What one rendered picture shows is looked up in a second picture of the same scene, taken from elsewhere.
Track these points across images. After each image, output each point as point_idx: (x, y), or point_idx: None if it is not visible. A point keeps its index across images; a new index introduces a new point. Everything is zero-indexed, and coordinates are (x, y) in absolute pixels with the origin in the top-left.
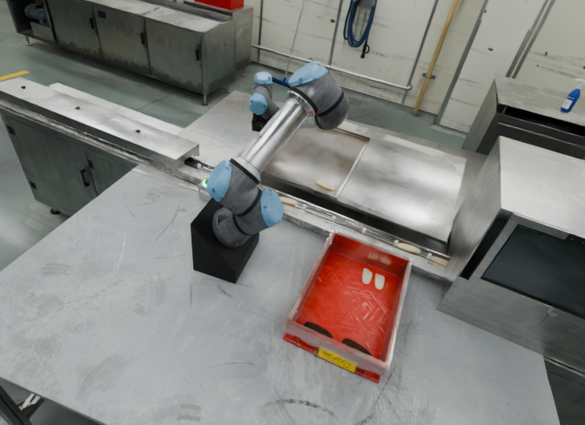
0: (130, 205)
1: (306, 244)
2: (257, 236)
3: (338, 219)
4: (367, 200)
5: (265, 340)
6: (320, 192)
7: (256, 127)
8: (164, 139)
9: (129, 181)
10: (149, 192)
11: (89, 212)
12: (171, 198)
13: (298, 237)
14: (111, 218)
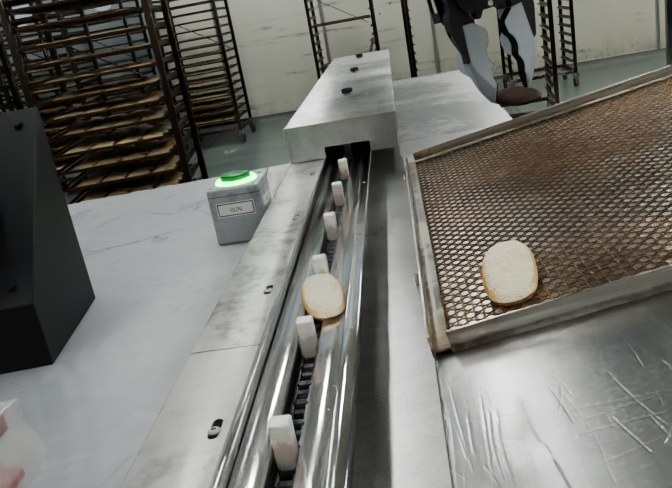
0: (142, 209)
1: (69, 469)
2: (8, 319)
3: (305, 466)
4: (606, 458)
5: None
6: (420, 284)
7: (435, 4)
8: (353, 103)
9: None
10: (204, 199)
11: (98, 203)
12: (200, 216)
13: (117, 428)
14: (87, 217)
